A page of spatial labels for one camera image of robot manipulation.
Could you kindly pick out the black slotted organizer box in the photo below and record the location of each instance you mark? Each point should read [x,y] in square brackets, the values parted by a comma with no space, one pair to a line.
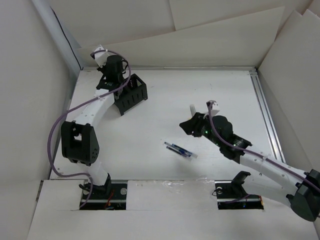
[132,94]

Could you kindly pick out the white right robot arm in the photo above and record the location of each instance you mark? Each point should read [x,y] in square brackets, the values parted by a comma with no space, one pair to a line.
[295,188]

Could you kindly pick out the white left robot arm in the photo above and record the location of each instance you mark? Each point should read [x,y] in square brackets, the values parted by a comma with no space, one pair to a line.
[79,143]

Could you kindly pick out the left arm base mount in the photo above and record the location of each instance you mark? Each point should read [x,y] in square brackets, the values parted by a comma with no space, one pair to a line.
[115,199]

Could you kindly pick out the blue grip gel pen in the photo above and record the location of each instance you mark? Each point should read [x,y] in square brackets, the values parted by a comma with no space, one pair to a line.
[194,156]

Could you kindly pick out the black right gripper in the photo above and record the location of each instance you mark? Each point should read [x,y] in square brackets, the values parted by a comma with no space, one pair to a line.
[194,124]

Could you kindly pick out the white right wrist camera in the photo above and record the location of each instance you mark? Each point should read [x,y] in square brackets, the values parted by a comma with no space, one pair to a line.
[212,108]

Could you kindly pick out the orange cap highlighter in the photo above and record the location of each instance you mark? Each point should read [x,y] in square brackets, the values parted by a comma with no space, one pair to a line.
[192,109]

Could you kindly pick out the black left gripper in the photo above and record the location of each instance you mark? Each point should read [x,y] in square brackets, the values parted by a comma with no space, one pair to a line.
[103,69]

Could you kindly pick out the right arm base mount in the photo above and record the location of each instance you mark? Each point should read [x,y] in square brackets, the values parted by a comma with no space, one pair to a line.
[230,194]

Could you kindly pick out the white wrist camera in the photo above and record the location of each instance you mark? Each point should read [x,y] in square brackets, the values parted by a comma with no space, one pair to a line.
[100,55]
[212,108]

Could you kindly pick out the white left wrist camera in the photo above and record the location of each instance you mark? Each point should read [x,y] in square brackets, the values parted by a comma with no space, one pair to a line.
[100,55]

